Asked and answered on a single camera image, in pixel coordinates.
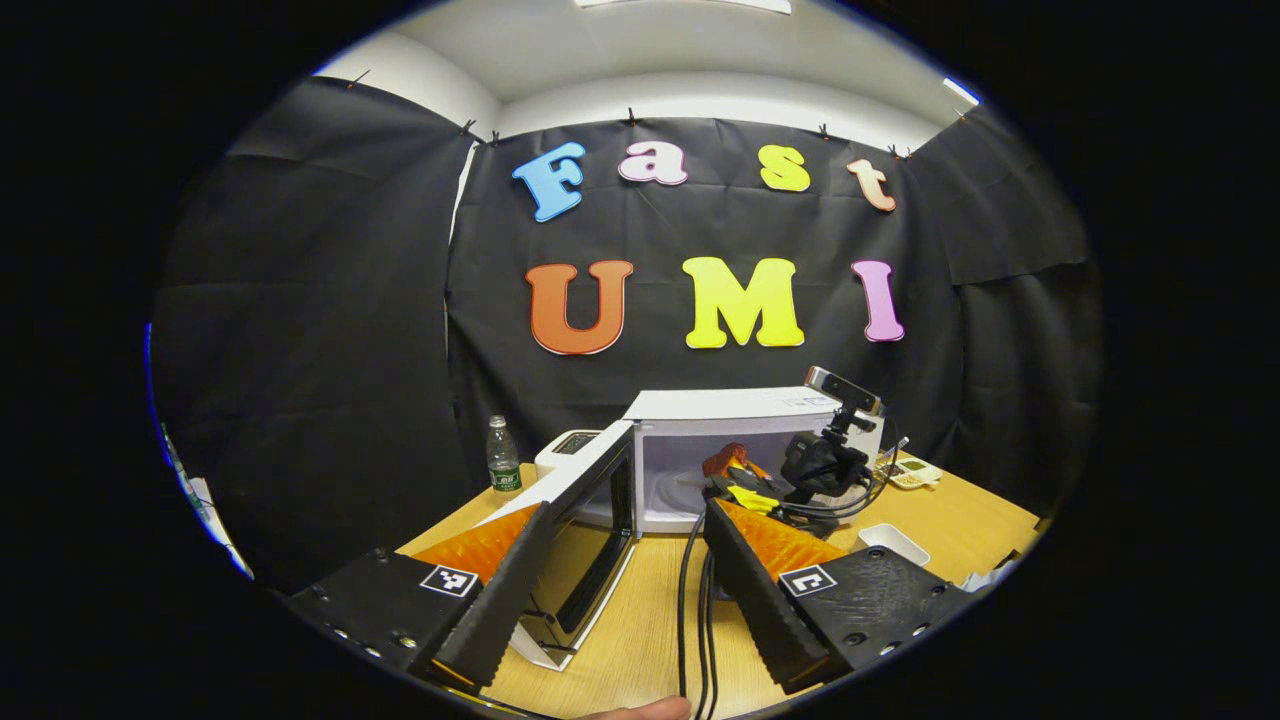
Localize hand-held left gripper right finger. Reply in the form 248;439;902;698
703;498;986;693

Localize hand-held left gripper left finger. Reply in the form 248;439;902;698
285;500;557;691

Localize white microwave oven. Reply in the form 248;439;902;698
480;388;886;672

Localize white divided dish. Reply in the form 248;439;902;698
880;455;944;491

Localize white rectangular tray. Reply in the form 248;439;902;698
858;522;932;568

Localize clear plastic water bottle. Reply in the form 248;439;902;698
486;415;523;493

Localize white toaster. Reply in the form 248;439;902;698
535;430;607;482

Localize white crumpled paper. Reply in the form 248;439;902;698
958;558;1021;594

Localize black backdrop cloth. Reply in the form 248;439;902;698
150;78;1101;591

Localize long ceiling light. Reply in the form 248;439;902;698
575;0;793;15

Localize black cable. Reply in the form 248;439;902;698
676;505;713;701
696;550;723;720

